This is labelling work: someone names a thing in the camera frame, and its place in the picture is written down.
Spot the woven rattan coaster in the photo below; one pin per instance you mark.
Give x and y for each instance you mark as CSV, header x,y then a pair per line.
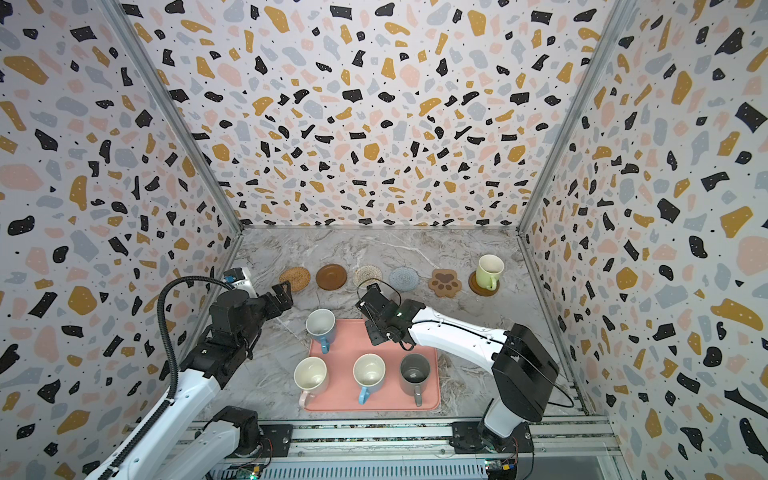
x,y
298,278

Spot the beige braided round coaster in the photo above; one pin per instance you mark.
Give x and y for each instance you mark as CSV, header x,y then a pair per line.
x,y
367,274

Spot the brown paw shaped coaster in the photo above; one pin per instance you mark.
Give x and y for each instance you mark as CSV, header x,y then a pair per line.
x,y
444,283

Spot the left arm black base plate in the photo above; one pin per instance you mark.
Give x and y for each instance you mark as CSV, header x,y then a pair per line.
x,y
269,441

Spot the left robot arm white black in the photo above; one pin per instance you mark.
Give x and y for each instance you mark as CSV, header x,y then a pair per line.
x,y
194,383

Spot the left circuit board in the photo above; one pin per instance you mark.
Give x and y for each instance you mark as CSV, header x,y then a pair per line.
x,y
252,471

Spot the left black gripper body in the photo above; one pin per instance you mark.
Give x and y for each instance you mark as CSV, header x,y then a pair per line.
x,y
268,309

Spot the cream mug blue handle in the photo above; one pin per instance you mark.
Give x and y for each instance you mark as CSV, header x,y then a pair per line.
x,y
369,372

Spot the aluminium mounting rail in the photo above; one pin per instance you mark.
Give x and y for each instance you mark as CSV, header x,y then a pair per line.
x,y
564,448

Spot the right circuit board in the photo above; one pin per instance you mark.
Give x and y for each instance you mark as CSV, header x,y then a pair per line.
x,y
501,469

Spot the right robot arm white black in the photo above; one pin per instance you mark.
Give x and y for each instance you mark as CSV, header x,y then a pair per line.
x,y
524,372

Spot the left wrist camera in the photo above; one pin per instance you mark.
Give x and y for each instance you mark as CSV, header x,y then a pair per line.
x,y
240,278

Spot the circuit board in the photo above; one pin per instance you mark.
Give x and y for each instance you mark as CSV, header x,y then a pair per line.
x,y
252,471
501,469

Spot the dark grey mug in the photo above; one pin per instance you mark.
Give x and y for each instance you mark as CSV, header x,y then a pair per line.
x,y
414,371

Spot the light green mug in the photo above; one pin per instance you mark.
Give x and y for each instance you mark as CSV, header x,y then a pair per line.
x,y
489,271

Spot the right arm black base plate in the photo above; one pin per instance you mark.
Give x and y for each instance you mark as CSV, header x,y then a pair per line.
x,y
474,437

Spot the pink rectangular tray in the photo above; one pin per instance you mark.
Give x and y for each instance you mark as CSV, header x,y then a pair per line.
x,y
343,391

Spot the dark brown wooden coaster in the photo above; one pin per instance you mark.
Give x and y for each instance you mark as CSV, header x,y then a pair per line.
x,y
331,277

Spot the grey mug blue handle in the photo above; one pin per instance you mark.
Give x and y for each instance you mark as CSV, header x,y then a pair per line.
x,y
321,326

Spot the cream mug pink handle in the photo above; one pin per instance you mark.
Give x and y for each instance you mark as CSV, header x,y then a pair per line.
x,y
312,378

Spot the blue grey woven coaster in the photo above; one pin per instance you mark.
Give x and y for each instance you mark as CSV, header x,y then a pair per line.
x,y
404,279

